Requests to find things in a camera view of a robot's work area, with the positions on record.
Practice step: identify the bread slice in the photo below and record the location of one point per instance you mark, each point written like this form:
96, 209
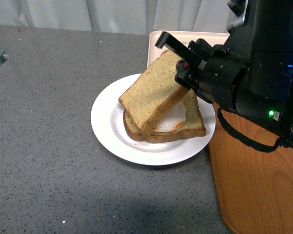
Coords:
193, 126
154, 93

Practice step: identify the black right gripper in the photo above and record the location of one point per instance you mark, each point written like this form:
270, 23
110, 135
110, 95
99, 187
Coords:
214, 73

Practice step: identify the white round plate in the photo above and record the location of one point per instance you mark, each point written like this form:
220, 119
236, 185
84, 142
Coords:
108, 127

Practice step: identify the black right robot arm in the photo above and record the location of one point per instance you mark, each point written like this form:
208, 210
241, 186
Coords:
251, 74

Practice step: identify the brown wooden tray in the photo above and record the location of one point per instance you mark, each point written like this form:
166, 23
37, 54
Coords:
254, 189

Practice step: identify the fake fried egg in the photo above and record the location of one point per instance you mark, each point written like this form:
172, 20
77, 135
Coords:
173, 119

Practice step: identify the grey-white curtain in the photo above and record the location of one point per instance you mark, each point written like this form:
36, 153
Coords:
118, 16

